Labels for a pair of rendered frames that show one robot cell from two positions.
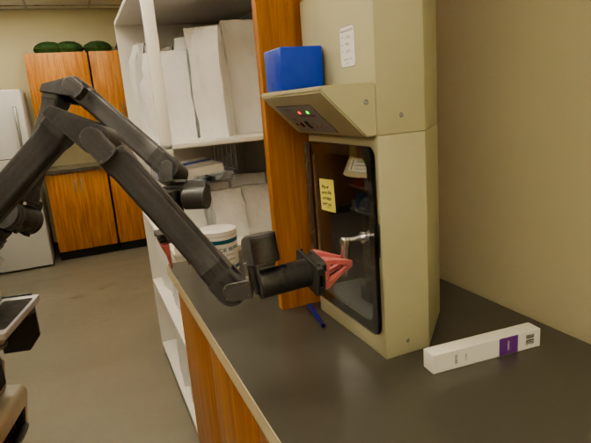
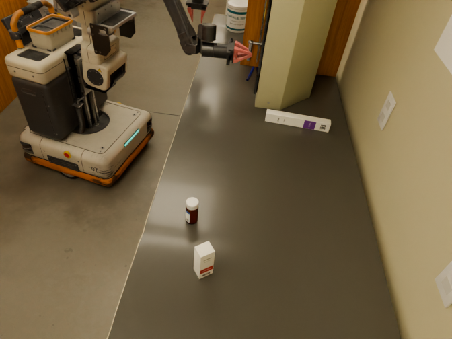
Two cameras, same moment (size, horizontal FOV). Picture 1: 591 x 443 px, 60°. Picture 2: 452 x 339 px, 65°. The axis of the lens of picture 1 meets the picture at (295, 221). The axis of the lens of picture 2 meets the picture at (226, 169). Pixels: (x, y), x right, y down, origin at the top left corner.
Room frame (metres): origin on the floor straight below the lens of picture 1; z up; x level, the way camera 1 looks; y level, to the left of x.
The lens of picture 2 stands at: (-0.27, -0.60, 1.80)
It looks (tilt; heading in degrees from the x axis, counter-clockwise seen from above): 44 degrees down; 23
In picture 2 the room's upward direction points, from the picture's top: 7 degrees clockwise
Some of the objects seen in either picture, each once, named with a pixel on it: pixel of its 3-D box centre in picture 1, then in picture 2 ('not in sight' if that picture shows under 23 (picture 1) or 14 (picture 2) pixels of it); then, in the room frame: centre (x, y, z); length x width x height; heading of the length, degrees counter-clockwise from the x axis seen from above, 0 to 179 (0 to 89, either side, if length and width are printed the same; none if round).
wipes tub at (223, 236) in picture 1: (218, 249); (237, 15); (1.69, 0.27, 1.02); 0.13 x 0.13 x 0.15
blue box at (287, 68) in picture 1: (293, 69); not in sight; (1.19, -0.02, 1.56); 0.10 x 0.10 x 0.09; 22
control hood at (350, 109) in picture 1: (313, 112); not in sight; (1.11, -0.06, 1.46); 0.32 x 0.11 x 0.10; 22
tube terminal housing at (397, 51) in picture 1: (388, 165); (301, 5); (1.18, -0.23, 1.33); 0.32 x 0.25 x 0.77; 22
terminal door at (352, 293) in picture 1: (340, 231); (262, 35); (1.13, -0.10, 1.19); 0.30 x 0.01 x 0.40; 22
